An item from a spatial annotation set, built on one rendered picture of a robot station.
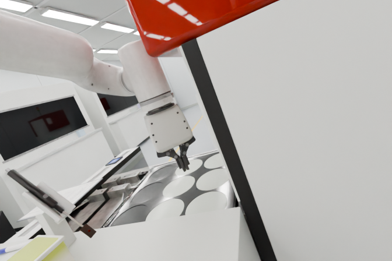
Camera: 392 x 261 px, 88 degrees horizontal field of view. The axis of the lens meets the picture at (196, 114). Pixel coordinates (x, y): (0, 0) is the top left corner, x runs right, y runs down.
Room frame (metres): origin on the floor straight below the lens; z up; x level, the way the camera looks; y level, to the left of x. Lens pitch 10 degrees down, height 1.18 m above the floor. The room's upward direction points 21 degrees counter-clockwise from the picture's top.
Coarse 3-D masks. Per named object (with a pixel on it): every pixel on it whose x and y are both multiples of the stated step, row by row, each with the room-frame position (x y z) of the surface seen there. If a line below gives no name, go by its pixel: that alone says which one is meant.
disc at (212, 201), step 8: (208, 192) 0.46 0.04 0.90; (216, 192) 0.45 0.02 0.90; (192, 200) 0.45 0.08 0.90; (200, 200) 0.44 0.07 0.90; (208, 200) 0.43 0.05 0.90; (216, 200) 0.42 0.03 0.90; (224, 200) 0.41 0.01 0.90; (192, 208) 0.42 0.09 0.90; (200, 208) 0.41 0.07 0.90; (208, 208) 0.40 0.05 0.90; (216, 208) 0.39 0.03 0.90; (224, 208) 0.38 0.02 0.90
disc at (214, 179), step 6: (222, 168) 0.55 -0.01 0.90; (204, 174) 0.56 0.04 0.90; (210, 174) 0.54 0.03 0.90; (216, 174) 0.53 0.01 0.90; (222, 174) 0.52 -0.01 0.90; (198, 180) 0.54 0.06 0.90; (204, 180) 0.52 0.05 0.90; (210, 180) 0.51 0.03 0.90; (216, 180) 0.50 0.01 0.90; (222, 180) 0.49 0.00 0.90; (198, 186) 0.50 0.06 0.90; (204, 186) 0.49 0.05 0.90; (210, 186) 0.48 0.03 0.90; (216, 186) 0.47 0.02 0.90
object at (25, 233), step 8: (128, 152) 0.93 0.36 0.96; (120, 160) 0.84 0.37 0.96; (104, 168) 0.81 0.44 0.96; (112, 168) 0.77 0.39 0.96; (96, 176) 0.76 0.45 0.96; (32, 224) 0.53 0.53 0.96; (24, 232) 0.51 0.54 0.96; (32, 232) 0.48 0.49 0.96; (8, 240) 0.49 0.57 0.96; (16, 240) 0.47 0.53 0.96
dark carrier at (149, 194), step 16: (160, 176) 0.67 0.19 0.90; (176, 176) 0.62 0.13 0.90; (192, 176) 0.57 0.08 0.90; (144, 192) 0.59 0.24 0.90; (160, 192) 0.55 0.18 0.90; (192, 192) 0.49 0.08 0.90; (224, 192) 0.43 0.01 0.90; (128, 208) 0.53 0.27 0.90; (144, 208) 0.50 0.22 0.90; (112, 224) 0.48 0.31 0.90
